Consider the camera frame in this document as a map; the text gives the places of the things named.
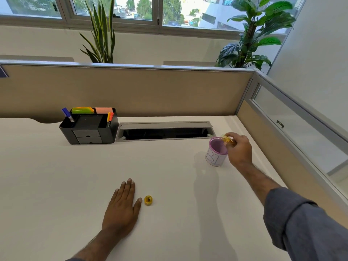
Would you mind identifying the person's right hand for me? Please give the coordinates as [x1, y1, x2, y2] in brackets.
[225, 132, 253, 168]

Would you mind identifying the person's left hand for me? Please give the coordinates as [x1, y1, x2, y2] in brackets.
[102, 178, 142, 240]

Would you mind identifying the person's left forearm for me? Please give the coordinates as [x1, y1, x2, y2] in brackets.
[65, 228, 125, 261]

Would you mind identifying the person's right forearm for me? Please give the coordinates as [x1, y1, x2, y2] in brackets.
[236, 161, 348, 261]

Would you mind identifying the purple mesh pen cup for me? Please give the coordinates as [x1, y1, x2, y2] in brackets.
[205, 137, 228, 167]

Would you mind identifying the glass side partition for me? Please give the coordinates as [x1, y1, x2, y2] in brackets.
[237, 71, 348, 215]

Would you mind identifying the black desk organizer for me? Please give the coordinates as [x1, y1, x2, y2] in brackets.
[59, 107, 119, 145]

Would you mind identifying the blue marker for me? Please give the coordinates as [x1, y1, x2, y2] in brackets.
[62, 107, 74, 123]

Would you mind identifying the beige desk partition panel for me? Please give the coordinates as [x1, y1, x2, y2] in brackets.
[0, 60, 256, 124]

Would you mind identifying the broad leaf green plant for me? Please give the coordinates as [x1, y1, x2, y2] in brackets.
[216, 0, 296, 70]

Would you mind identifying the snake plant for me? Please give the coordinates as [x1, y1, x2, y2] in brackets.
[78, 0, 116, 64]

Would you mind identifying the grey cable tray opening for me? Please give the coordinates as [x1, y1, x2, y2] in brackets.
[115, 121, 216, 142]

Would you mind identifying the window frame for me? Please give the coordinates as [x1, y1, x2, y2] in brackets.
[0, 0, 308, 40]

